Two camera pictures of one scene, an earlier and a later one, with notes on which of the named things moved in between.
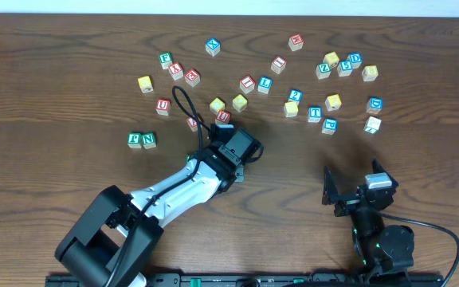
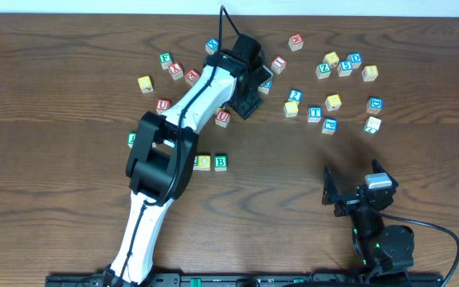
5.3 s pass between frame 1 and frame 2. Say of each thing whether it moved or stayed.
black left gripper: moved
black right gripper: stayed
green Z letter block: stayed
